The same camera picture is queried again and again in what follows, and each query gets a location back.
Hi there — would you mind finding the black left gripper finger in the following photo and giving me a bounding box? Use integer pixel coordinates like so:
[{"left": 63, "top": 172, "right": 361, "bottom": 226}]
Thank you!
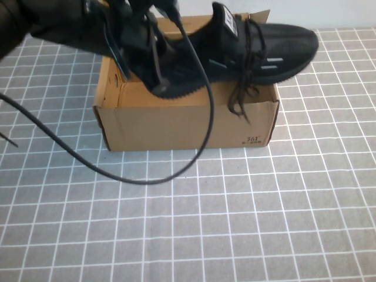
[
  {"left": 126, "top": 29, "right": 170, "bottom": 95},
  {"left": 158, "top": 26, "right": 179, "bottom": 59}
]

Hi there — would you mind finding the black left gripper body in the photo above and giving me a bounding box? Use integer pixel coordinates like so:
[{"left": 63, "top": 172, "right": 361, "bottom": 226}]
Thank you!
[{"left": 117, "top": 2, "right": 165, "bottom": 56}]

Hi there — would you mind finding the black mesh sneaker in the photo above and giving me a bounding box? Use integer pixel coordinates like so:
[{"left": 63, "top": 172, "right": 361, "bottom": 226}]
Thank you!
[{"left": 140, "top": 2, "right": 320, "bottom": 126}]

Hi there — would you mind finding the brown cardboard shoe box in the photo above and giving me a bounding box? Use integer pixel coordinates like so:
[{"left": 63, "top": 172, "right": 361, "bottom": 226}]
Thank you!
[{"left": 93, "top": 9, "right": 280, "bottom": 152}]

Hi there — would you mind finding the grey white-grid tablecloth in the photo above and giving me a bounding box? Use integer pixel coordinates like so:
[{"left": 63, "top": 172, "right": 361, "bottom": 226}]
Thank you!
[{"left": 0, "top": 28, "right": 376, "bottom": 282}]

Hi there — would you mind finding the black left wrist camera cable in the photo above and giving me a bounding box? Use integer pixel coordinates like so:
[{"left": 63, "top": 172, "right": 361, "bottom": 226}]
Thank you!
[{"left": 0, "top": 4, "right": 215, "bottom": 185}]

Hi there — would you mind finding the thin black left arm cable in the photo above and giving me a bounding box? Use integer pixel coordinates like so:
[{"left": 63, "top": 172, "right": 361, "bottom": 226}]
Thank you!
[{"left": 0, "top": 131, "right": 19, "bottom": 148}]

